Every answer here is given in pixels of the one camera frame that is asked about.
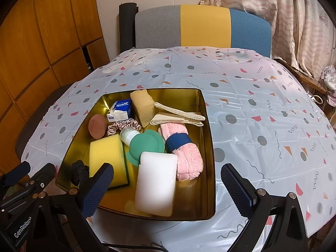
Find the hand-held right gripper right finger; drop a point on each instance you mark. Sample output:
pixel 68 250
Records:
pixel 236 189

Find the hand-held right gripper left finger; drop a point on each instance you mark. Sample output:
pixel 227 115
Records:
pixel 97 189

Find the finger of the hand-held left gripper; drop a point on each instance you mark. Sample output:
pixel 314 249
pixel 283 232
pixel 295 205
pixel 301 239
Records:
pixel 18 171
pixel 43 176

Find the black scrunchie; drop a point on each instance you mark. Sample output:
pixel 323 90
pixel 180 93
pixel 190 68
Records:
pixel 78 172

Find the yellow sponge with green side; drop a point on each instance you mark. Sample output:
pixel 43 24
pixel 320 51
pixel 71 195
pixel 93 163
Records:
pixel 106 149

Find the maroon tin box gold interior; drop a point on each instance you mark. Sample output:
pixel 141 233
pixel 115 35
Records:
pixel 194 189

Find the pink towel with blue band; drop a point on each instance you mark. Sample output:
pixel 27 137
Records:
pixel 189 160

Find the white sponge block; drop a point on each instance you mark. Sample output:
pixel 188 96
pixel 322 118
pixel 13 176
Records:
pixel 155 183

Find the brown egg-shaped sponge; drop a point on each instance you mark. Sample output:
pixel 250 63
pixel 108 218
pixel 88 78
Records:
pixel 97 126

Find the pink satin scrunchie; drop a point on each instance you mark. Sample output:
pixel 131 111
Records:
pixel 131 123

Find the blue tissue pack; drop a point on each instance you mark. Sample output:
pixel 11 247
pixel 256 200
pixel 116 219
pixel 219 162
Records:
pixel 120 109

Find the tan sponge block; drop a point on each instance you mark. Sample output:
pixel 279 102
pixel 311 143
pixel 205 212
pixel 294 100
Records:
pixel 141 107

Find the cream cloth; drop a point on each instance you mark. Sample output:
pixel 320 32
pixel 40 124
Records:
pixel 170 118

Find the patterned light blue tablecloth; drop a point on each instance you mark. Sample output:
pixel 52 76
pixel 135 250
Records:
pixel 262 110

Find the dark wooden side table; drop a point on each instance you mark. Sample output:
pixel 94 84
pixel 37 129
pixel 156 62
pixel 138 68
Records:
pixel 304 76

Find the wooden cabinet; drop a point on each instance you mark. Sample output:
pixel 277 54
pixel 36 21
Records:
pixel 52 31

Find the patterned cloth bundle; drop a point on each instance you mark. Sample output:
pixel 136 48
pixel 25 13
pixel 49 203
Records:
pixel 329 78

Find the grey yellow blue chair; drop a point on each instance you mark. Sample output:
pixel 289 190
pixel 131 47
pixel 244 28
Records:
pixel 204 26

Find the beige patterned curtain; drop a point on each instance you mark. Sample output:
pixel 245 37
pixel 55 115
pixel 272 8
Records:
pixel 288 18

